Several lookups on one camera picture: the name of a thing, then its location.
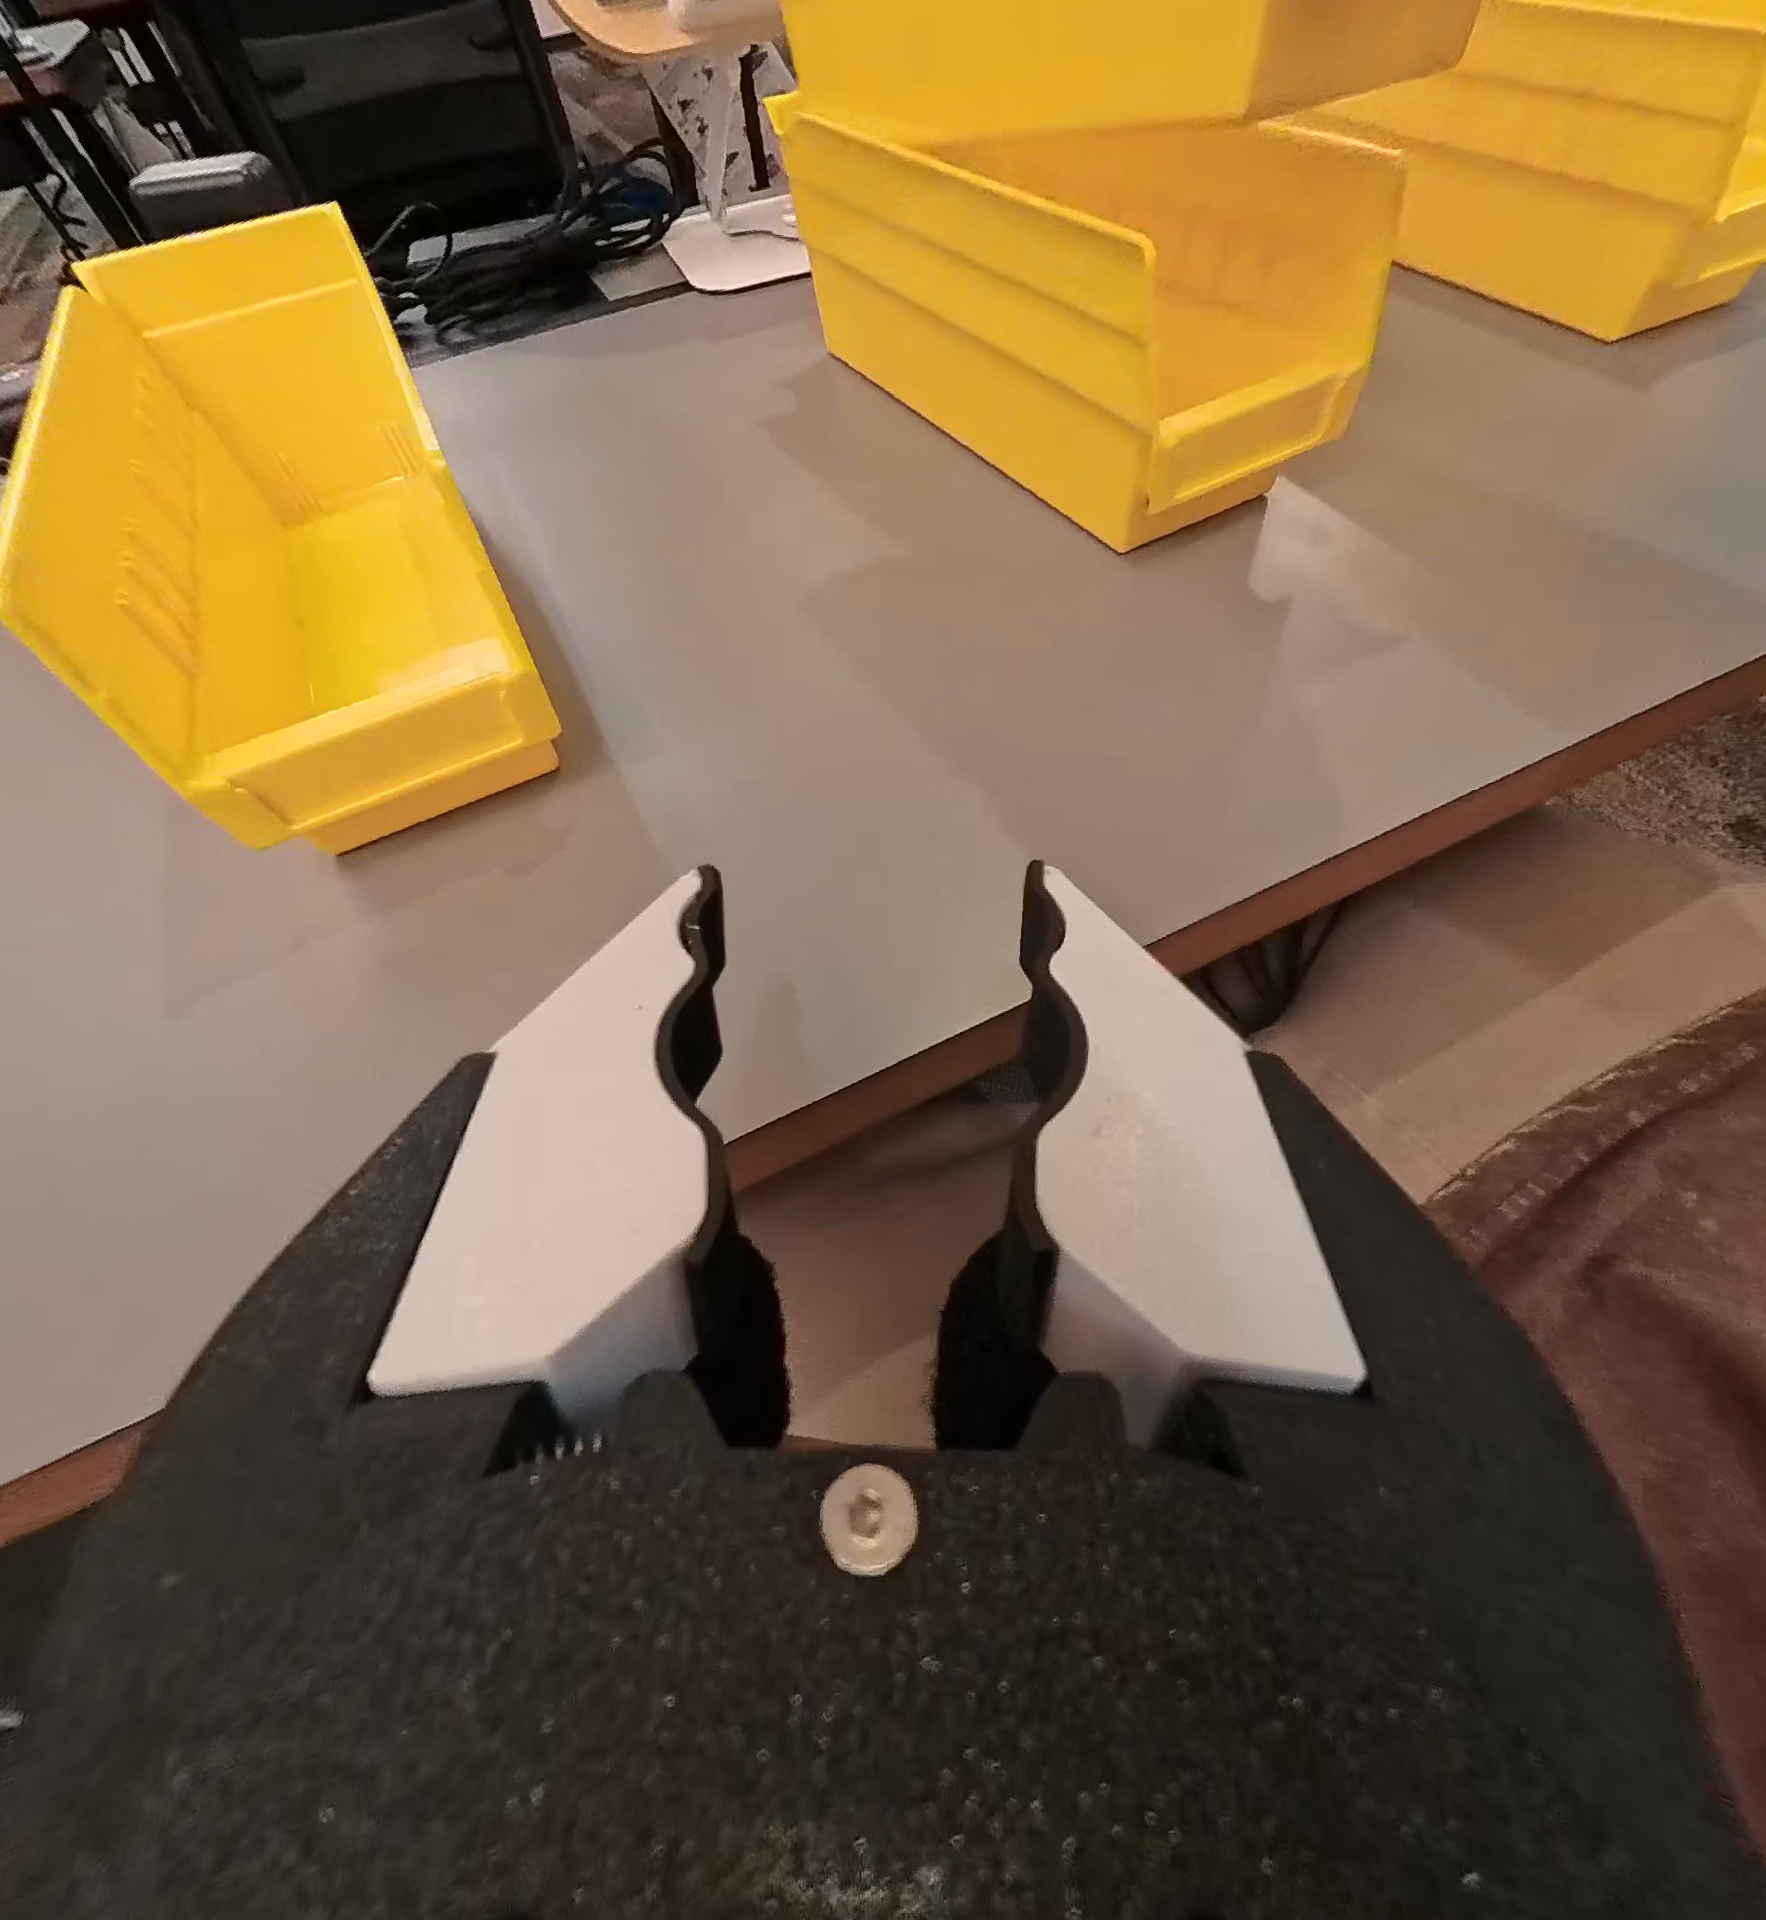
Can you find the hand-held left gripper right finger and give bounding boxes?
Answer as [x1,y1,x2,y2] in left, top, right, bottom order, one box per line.
[1007,864,1366,1432]

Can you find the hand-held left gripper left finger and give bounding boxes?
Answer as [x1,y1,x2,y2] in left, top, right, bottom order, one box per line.
[367,864,738,1425]

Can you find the yellow plastic storage bin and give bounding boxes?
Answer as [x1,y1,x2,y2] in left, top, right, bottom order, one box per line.
[764,89,1414,551]
[0,205,564,857]
[777,0,1485,131]
[1311,0,1766,344]

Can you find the grey desk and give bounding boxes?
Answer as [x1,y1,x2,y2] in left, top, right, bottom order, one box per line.
[0,247,1766,1579]

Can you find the person's brown shirt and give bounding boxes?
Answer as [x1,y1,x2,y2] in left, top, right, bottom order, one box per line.
[1424,967,1766,1920]

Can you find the dark grey box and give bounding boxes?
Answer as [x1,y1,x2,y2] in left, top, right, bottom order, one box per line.
[125,150,283,239]

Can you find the black cable bundle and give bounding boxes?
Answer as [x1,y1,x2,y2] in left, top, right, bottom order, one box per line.
[367,141,683,337]

